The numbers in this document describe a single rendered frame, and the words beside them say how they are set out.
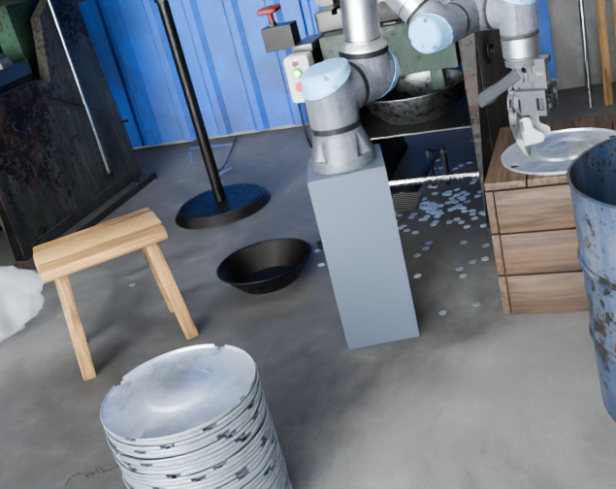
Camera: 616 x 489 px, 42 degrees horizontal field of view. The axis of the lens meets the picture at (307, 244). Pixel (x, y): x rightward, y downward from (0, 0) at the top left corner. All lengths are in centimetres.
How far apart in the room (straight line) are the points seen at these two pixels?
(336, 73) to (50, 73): 188
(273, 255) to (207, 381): 113
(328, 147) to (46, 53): 187
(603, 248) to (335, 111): 69
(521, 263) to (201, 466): 93
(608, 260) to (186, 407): 76
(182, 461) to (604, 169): 96
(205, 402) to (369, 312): 64
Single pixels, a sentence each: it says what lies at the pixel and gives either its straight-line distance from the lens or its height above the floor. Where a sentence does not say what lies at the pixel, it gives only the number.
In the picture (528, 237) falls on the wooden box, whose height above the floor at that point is 21.
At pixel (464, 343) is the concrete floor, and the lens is 195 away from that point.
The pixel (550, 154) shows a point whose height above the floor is 36.
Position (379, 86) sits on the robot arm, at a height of 59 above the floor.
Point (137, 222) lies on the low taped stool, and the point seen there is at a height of 33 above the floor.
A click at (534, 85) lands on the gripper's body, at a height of 58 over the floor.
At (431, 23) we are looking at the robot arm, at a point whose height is 76.
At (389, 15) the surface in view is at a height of 67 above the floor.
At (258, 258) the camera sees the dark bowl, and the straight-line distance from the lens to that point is 257.
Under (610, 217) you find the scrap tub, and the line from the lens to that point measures 139.
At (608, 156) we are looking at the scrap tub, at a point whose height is 45.
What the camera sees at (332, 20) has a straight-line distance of 251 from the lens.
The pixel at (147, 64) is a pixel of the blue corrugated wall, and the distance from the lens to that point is 429.
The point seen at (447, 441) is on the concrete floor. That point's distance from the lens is 167.
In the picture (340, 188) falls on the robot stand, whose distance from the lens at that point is 183.
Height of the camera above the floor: 103
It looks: 23 degrees down
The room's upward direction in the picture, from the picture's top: 14 degrees counter-clockwise
